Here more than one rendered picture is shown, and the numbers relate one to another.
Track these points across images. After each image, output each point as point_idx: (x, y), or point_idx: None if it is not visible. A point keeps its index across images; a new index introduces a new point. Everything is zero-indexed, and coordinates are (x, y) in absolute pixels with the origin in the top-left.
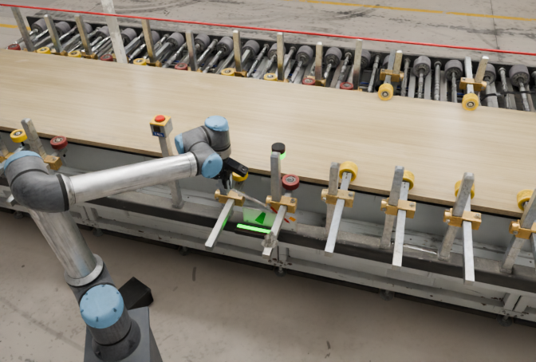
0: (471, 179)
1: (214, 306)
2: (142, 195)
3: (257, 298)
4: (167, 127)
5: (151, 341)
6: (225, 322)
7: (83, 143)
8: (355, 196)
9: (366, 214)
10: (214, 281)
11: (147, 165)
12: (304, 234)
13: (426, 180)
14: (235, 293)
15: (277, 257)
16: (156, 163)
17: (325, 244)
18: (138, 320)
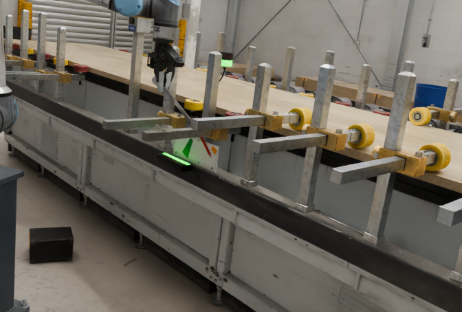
0: (407, 75)
1: (119, 290)
2: None
3: (169, 306)
4: (142, 23)
5: (4, 210)
6: (115, 306)
7: (97, 73)
8: None
9: (315, 199)
10: (143, 275)
11: None
12: (221, 176)
13: None
14: (152, 292)
15: (216, 266)
16: None
17: (237, 193)
18: (3, 172)
